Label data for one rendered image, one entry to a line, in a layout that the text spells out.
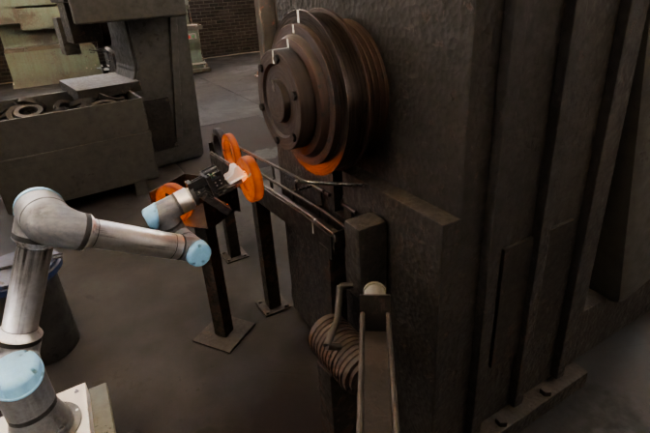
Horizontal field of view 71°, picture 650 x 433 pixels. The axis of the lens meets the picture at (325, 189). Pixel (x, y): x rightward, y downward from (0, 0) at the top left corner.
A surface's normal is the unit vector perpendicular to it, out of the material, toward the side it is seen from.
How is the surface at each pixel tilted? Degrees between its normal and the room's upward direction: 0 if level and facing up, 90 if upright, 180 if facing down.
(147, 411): 1
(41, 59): 90
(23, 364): 6
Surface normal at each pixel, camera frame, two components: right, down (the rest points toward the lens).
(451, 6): -0.87, 0.25
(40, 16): 0.50, 0.33
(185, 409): -0.06, -0.91
